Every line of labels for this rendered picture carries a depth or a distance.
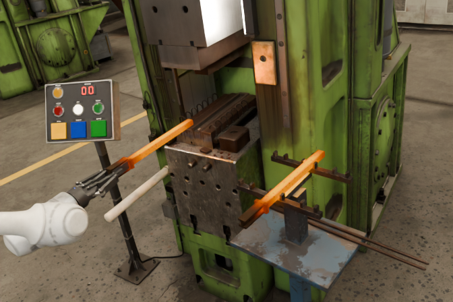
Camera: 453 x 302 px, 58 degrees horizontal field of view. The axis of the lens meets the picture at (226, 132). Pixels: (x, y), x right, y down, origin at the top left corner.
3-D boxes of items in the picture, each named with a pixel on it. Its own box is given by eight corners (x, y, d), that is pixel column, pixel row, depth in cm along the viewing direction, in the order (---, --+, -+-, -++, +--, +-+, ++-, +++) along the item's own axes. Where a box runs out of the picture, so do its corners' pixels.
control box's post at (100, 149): (137, 271, 244) (87, 106, 195) (133, 269, 246) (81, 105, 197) (142, 267, 246) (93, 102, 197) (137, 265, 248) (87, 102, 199)
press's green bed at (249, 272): (255, 316, 206) (245, 245, 185) (196, 290, 225) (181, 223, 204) (299, 245, 246) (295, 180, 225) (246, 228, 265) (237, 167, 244)
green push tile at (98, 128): (106, 136, 186) (105, 120, 187) (90, 137, 187) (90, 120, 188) (107, 136, 188) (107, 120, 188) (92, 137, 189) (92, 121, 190)
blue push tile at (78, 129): (86, 137, 188) (85, 121, 188) (71, 138, 189) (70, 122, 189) (88, 137, 190) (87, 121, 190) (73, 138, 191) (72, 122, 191)
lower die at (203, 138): (213, 149, 176) (210, 131, 172) (176, 141, 187) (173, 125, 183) (259, 109, 206) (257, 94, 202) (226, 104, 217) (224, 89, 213)
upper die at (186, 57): (200, 70, 160) (196, 46, 156) (162, 67, 170) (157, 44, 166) (252, 40, 190) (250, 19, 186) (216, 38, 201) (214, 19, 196)
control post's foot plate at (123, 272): (137, 286, 233) (134, 275, 229) (111, 274, 244) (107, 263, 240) (162, 261, 248) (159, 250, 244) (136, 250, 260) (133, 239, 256)
